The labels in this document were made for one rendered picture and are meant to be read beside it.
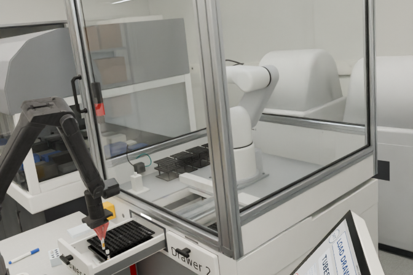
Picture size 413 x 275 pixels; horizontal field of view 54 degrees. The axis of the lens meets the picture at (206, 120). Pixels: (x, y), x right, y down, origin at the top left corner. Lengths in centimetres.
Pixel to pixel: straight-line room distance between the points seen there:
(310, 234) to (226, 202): 49
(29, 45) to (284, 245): 161
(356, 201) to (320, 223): 28
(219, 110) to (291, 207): 53
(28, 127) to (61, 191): 133
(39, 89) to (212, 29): 137
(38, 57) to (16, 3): 363
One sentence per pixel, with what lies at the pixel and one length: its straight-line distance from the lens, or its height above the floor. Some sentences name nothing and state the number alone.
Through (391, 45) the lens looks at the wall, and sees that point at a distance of 446.
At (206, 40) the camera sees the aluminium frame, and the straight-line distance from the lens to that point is 123.
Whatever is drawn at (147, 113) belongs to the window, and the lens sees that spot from 160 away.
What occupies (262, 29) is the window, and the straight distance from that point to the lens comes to 138.
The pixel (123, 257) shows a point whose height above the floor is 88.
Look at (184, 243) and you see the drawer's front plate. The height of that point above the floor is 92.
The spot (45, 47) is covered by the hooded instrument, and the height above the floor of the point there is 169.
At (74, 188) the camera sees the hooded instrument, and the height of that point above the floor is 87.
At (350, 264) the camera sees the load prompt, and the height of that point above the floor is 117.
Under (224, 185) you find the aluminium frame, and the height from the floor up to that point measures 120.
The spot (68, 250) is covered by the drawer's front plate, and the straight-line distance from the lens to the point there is 173.
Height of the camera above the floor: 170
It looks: 13 degrees down
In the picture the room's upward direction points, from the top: 6 degrees counter-clockwise
